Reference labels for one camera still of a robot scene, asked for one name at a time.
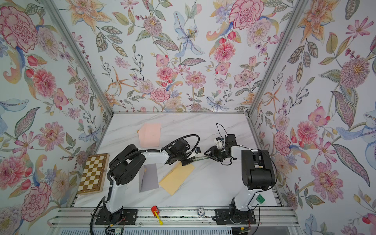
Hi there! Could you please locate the yellow envelope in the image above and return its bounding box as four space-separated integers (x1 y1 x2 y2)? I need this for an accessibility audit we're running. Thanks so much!
159 163 195 195

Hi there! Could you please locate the pink envelope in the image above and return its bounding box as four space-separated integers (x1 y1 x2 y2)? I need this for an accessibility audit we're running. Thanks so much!
138 123 161 148

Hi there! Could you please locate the grey lavender envelope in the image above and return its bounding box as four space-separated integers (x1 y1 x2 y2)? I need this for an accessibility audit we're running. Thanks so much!
139 164 159 193

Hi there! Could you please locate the green bordered letter paper underneath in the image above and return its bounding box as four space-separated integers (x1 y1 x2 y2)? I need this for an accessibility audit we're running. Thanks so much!
188 156 209 163

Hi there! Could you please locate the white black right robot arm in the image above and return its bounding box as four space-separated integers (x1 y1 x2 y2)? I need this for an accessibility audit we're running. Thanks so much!
204 134 276 212

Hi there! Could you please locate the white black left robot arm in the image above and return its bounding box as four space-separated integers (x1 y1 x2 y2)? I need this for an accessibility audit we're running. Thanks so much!
105 139 192 213

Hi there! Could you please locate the green tag label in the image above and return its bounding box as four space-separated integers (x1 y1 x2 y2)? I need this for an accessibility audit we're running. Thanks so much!
256 194 265 205

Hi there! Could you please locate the round silver knob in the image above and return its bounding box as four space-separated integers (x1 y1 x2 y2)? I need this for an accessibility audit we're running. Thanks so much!
197 207 206 217

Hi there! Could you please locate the yellow stick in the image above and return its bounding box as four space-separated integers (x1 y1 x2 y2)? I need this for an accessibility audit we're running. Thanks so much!
155 214 163 226

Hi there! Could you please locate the wooden checkered chessboard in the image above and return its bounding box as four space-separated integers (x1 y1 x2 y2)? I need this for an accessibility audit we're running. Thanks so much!
77 153 109 195

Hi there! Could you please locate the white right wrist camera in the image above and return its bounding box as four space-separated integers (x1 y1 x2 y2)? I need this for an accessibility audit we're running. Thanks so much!
215 137 224 149

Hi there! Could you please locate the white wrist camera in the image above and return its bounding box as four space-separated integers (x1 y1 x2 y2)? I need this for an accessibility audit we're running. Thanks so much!
193 147 202 157
215 137 224 149

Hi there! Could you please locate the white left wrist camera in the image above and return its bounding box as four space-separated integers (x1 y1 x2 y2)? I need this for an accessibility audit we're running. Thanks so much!
193 147 202 157

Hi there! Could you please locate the black corrugated left cable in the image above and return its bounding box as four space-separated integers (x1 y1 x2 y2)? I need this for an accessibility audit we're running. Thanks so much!
89 134 201 235

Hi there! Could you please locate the thin black right cable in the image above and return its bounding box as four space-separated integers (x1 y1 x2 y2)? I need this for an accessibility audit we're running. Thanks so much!
215 123 228 137

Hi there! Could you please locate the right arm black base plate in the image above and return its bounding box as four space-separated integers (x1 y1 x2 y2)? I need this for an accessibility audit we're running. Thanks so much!
212 209 257 225

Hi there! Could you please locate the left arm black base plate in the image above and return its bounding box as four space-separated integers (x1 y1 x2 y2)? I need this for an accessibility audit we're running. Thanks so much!
95 208 138 225

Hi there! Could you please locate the aluminium front rail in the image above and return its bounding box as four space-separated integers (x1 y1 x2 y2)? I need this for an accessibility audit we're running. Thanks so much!
47 207 299 228

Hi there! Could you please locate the aluminium corner frame post right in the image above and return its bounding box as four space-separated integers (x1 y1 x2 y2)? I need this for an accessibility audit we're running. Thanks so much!
247 0 307 118

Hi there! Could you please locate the aluminium corner frame post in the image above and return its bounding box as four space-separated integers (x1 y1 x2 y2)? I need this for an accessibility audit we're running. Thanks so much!
41 0 114 118
247 0 307 118

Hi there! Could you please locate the aluminium corner frame post left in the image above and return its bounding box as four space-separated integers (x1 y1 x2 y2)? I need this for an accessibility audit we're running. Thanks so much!
41 0 114 118

